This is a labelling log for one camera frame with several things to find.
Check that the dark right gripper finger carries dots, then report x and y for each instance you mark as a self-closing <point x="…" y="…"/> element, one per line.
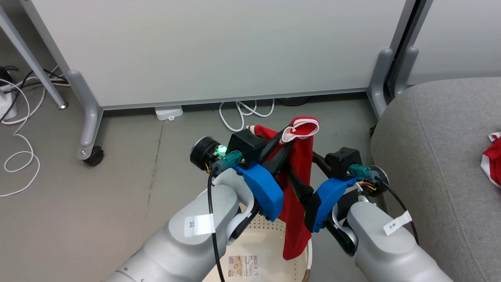
<point x="302" y="188"/>
<point x="321" y="165"/>

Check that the white power strip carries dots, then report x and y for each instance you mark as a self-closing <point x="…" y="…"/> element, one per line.
<point x="8" y="105"/>

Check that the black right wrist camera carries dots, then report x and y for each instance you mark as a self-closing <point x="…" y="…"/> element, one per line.
<point x="343" y="161"/>

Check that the grey fabric sofa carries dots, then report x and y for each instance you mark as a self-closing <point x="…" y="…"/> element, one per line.
<point x="442" y="156"/>

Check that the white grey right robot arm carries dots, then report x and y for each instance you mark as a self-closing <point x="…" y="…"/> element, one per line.
<point x="383" y="254"/>

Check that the grey metal table leg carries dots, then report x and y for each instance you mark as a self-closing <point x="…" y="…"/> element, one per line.
<point x="31" y="58"/>

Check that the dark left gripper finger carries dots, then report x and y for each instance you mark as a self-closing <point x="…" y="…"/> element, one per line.
<point x="276" y="147"/>
<point x="285" y="160"/>

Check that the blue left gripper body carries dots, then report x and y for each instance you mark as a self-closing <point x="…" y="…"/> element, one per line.
<point x="264" y="192"/>

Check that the black caster wheel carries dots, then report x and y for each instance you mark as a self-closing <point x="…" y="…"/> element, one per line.
<point x="94" y="156"/>

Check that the narrow white partition panel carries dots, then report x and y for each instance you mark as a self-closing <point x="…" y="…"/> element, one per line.
<point x="458" y="39"/>

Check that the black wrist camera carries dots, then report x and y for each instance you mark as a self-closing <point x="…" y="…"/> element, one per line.
<point x="246" y="147"/>
<point x="343" y="161"/>

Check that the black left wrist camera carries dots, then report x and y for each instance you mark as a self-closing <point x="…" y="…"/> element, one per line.
<point x="246" y="147"/>

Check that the white power adapter box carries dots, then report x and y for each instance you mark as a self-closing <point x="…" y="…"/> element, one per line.
<point x="169" y="112"/>

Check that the teal left camera connector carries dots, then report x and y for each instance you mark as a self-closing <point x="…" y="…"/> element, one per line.
<point x="229" y="160"/>

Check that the red garment with white cuff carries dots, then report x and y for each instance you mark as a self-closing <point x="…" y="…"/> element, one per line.
<point x="297" y="223"/>

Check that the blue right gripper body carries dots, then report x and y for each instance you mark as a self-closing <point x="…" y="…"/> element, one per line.
<point x="327" y="199"/>

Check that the wide white partition panel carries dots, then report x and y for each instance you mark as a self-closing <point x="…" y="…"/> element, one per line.
<point x="215" y="51"/>

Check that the teal camera connector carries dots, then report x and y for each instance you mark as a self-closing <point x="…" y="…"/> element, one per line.
<point x="229" y="160"/>
<point x="359" y="171"/>

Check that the teal right camera connector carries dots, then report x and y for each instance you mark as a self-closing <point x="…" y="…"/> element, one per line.
<point x="359" y="171"/>

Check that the paper label sticker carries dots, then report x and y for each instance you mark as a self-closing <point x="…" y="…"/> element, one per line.
<point x="243" y="266"/>

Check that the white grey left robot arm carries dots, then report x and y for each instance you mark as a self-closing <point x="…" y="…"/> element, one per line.
<point x="188" y="250"/>

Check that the red garment with white stripes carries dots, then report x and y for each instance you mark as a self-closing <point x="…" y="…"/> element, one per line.
<point x="494" y="164"/>

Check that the white plastic laundry basket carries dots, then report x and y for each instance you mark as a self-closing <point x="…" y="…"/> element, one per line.
<point x="266" y="239"/>

